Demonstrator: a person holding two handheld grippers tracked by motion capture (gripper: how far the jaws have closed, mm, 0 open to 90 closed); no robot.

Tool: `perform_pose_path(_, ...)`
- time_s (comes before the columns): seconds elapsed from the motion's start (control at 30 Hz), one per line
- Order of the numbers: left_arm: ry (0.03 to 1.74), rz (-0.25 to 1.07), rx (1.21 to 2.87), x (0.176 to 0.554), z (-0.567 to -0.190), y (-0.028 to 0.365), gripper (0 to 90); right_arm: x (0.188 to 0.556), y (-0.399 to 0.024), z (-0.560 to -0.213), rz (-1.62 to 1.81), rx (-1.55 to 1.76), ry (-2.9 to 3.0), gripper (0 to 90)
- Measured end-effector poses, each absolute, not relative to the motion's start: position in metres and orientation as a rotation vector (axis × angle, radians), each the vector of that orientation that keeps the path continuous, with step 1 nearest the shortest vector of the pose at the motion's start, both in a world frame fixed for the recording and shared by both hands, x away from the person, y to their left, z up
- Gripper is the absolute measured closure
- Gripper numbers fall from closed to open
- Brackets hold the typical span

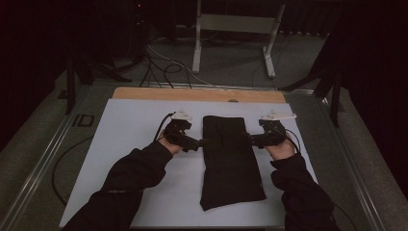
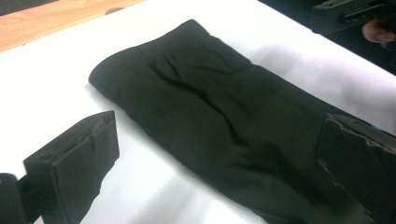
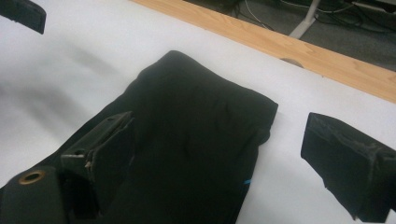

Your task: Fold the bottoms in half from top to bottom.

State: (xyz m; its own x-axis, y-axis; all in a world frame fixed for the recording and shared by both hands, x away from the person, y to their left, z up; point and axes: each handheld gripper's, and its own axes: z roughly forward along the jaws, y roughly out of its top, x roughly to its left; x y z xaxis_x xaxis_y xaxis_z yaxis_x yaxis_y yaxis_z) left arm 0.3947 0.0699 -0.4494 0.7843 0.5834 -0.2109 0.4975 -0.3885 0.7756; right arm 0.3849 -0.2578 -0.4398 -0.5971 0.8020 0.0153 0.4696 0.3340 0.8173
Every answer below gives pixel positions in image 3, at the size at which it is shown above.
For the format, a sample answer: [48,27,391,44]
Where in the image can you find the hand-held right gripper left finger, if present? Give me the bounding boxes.
[60,111,136,218]

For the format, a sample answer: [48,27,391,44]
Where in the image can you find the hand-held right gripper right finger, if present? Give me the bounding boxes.
[300,112,396,224]

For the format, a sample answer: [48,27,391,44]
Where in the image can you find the black shorts with blue stripes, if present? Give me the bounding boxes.
[43,49,279,224]

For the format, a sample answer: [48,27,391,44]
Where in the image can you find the white metal stand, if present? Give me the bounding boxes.
[288,0,322,40]

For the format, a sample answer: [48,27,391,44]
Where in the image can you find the black floor cable tangle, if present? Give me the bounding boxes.
[313,0,396,33]

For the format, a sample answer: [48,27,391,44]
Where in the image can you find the white floor cable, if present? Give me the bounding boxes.
[243,0,276,32]

